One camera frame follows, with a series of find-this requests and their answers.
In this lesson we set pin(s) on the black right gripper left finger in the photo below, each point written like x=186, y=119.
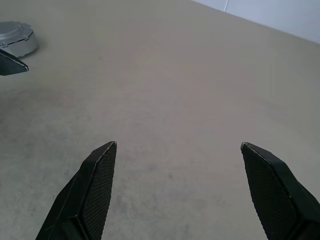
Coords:
x=82, y=200

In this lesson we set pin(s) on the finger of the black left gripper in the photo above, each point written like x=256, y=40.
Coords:
x=11, y=66

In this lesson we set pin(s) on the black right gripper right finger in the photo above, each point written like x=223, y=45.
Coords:
x=277, y=197

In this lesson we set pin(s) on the silver motor lid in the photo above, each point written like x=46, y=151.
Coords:
x=12, y=32

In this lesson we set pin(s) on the copper wound motor stator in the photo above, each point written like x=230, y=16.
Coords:
x=27, y=47

